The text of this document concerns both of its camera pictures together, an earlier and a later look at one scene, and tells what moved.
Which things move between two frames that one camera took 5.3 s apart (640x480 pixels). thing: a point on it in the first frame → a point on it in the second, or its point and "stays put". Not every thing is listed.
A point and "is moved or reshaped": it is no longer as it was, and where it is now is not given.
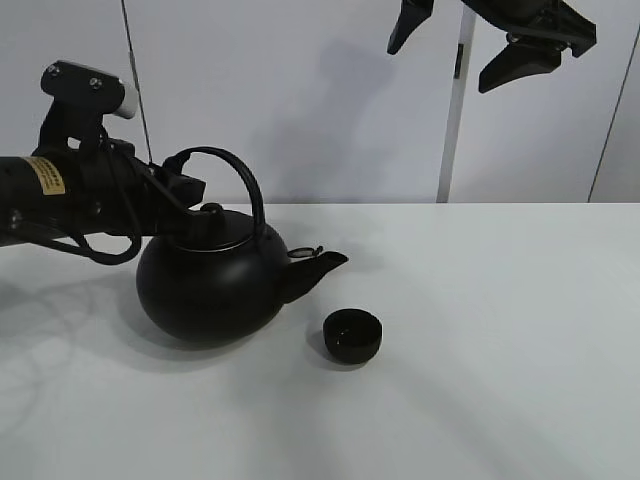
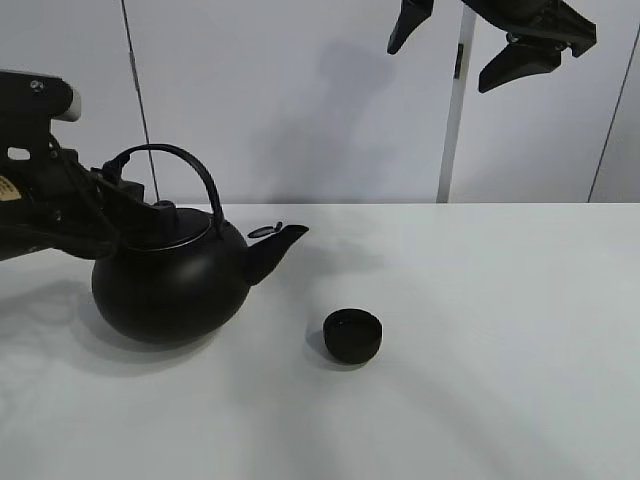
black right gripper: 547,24 stays put
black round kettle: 226,278 is moved or reshaped
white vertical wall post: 464,52 stays put
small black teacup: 352,335 stays put
